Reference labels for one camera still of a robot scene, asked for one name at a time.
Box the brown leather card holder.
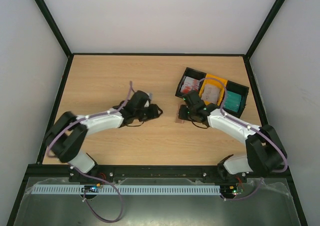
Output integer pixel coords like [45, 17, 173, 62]
[175, 104, 185, 124]

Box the white pink card stack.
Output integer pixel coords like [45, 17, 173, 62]
[201, 84, 220, 104]

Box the yellow plastic bin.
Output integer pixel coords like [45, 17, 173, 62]
[198, 74, 228, 107]

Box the black bin with red cards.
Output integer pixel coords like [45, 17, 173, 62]
[175, 67, 207, 98]

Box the black bin with teal cards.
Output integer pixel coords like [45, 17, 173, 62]
[223, 80, 249, 118]

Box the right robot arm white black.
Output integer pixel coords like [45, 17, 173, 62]
[178, 90, 288, 182]

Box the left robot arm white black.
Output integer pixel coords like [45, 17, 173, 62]
[44, 90, 163, 174]

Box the red white card stack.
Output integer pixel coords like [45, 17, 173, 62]
[179, 76, 200, 94]

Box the teal card stack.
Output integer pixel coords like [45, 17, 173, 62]
[223, 90, 245, 114]

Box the right controller board with leds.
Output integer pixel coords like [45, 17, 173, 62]
[220, 185, 244, 198]

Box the controller board with leds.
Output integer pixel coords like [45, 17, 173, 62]
[220, 185, 244, 198]
[82, 183, 104, 193]

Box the left controller board with leds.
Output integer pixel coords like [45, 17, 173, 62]
[82, 183, 104, 193]

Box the black aluminium frame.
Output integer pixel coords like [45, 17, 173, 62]
[7, 0, 308, 226]

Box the light blue slotted cable duct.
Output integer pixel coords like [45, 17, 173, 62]
[31, 184, 221, 196]

